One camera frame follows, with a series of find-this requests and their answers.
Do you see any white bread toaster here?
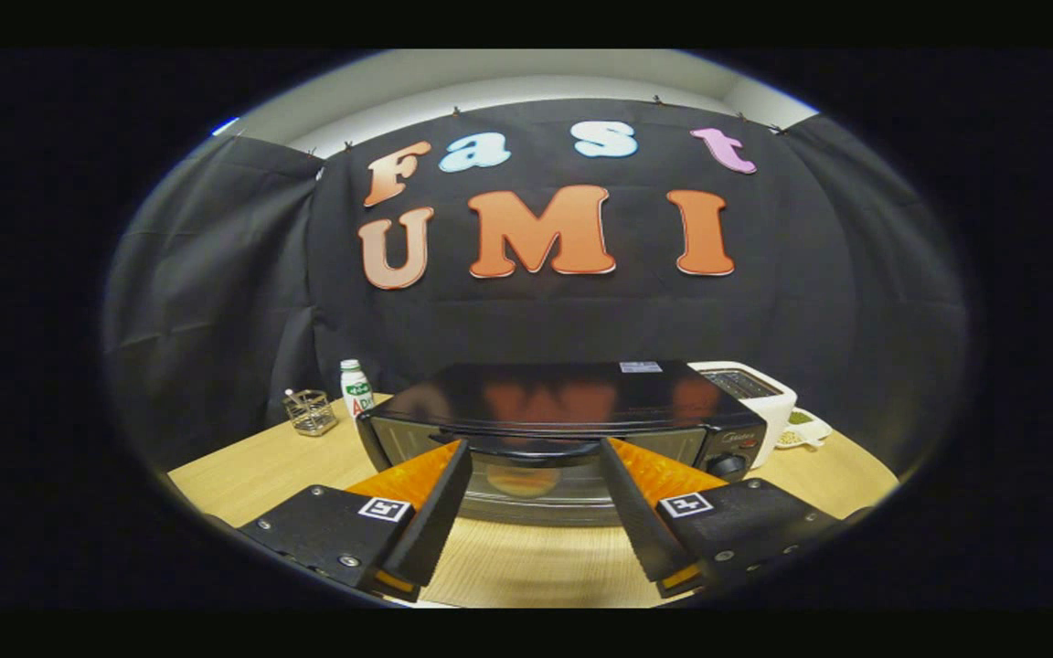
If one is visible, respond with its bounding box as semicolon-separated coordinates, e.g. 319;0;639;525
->
689;361;799;469

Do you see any white dish with beans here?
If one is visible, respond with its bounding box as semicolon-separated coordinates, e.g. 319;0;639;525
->
775;409;834;451

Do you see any wire mesh holder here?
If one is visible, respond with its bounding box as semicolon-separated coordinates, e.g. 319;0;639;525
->
282;388;339;437

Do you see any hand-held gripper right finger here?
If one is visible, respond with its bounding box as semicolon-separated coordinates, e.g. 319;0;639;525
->
598;437;843;600

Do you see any white plastic bottle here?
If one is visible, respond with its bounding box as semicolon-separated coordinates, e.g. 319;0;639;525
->
340;359;376;419

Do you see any black toaster oven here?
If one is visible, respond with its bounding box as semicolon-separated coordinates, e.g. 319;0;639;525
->
356;361;770;528

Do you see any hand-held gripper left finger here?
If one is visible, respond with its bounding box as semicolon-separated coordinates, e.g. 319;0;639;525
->
236;439;474;604

